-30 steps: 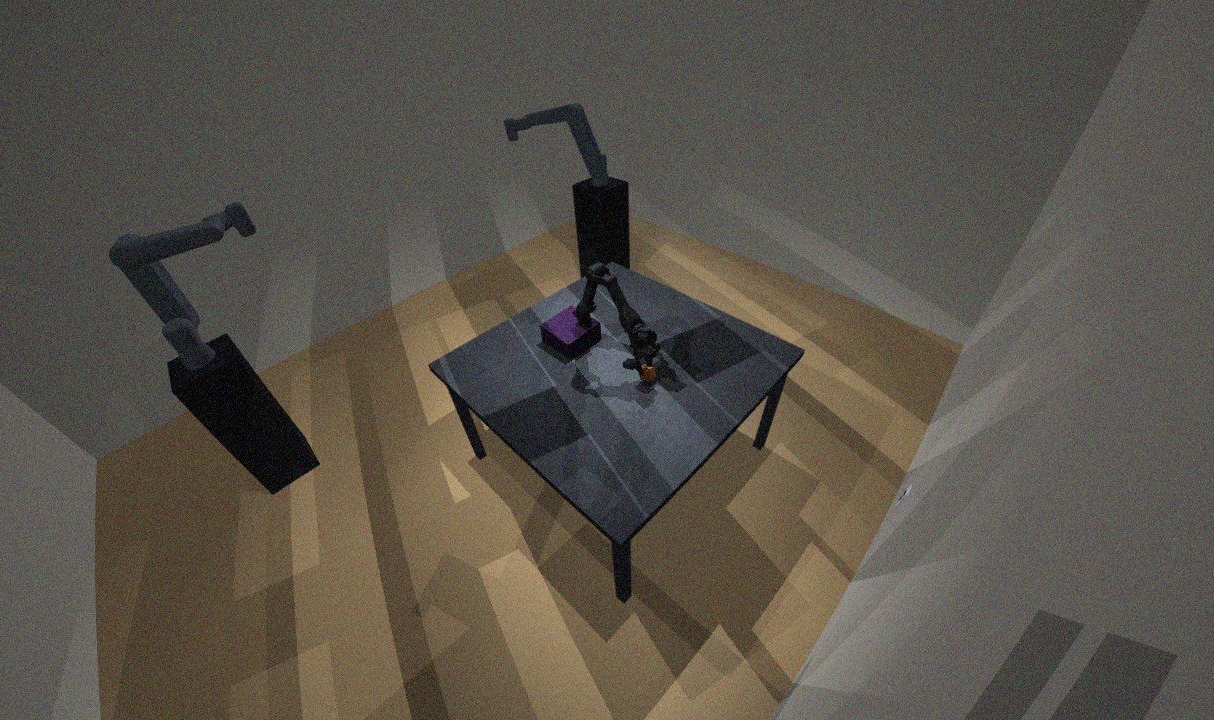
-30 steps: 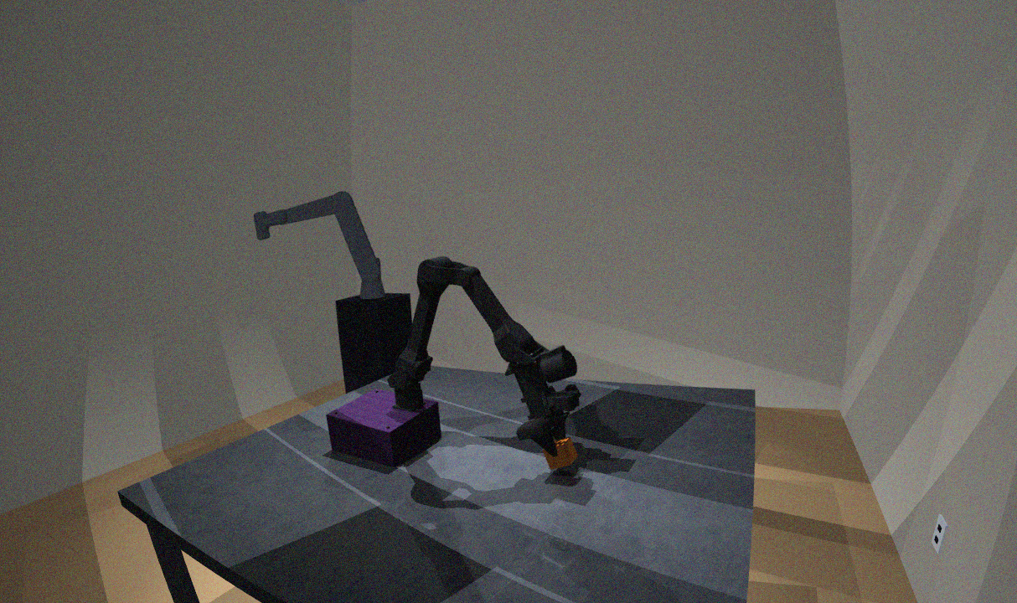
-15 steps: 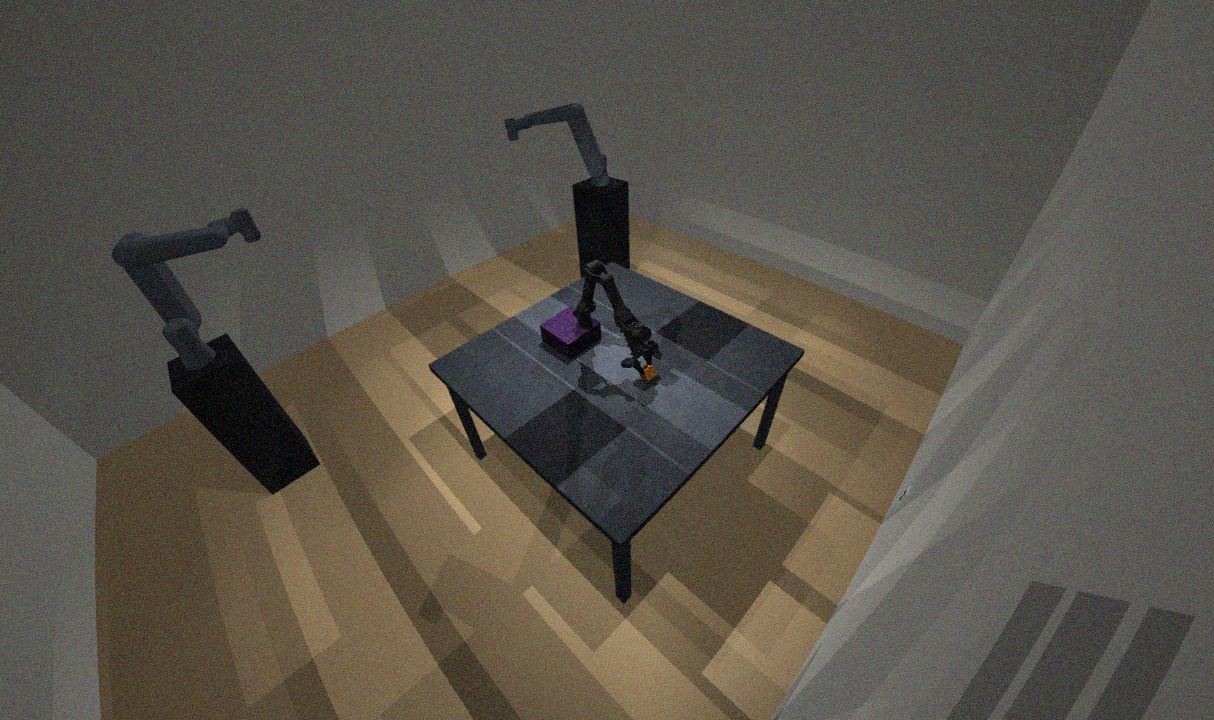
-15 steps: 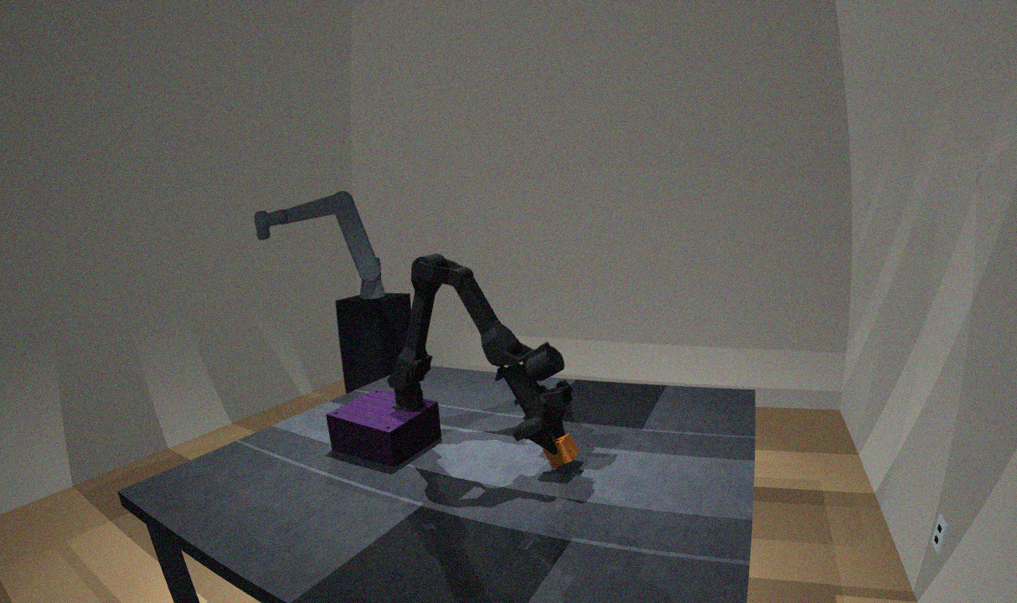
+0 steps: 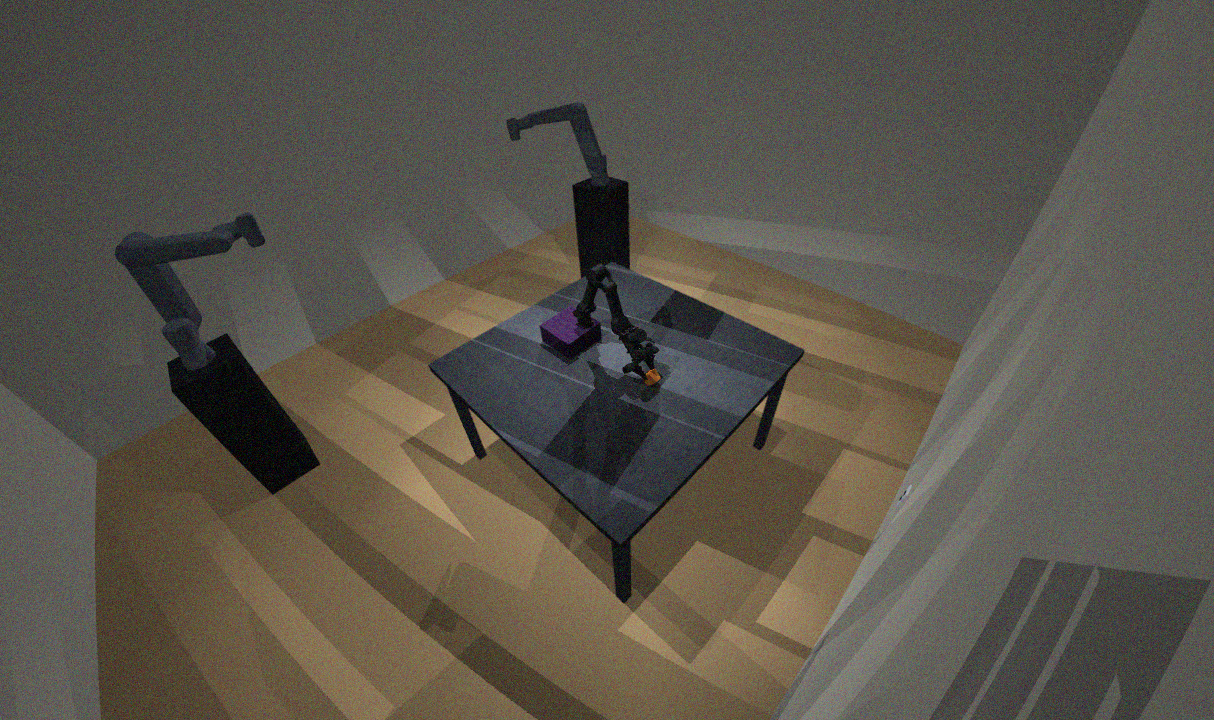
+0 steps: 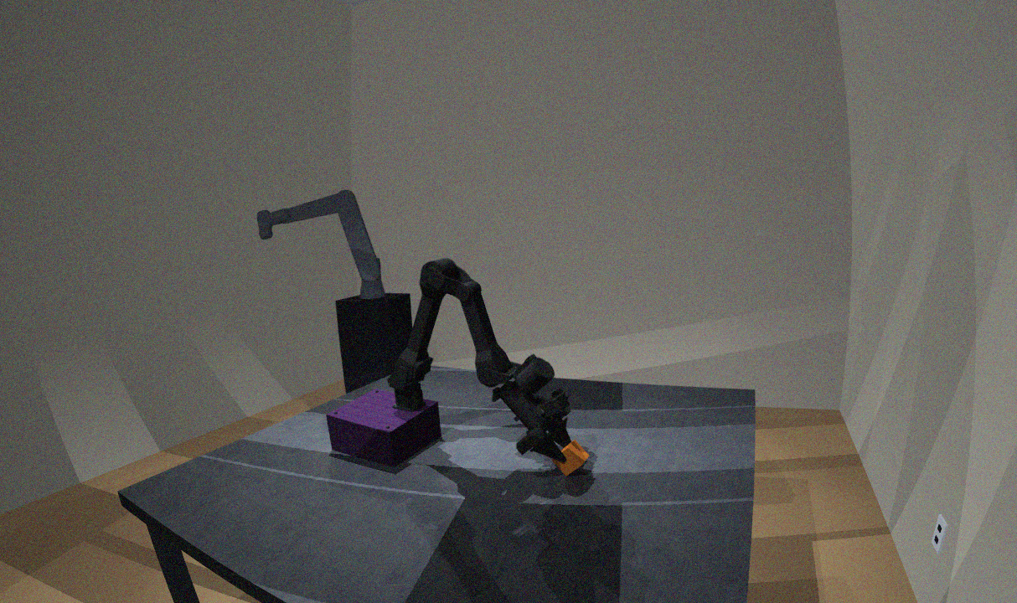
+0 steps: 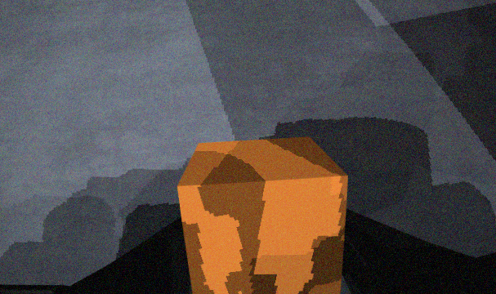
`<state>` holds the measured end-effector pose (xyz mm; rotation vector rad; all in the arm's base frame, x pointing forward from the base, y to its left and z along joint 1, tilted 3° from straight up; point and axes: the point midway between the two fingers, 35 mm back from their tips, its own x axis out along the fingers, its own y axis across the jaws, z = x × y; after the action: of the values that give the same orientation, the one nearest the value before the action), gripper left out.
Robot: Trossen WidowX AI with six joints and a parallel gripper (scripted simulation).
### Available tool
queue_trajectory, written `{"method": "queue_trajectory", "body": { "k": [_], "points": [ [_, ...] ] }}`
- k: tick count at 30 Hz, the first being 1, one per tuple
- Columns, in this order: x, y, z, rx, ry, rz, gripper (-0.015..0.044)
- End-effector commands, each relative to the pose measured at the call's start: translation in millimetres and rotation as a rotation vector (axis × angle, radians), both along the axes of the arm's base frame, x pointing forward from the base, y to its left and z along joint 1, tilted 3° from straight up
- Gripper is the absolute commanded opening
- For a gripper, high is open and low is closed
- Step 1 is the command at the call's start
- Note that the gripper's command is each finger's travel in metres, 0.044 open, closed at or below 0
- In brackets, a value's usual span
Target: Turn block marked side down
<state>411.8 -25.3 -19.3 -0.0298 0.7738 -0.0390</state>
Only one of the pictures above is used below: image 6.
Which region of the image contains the orange block with blue square face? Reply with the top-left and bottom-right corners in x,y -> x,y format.
552,441 -> 589,476

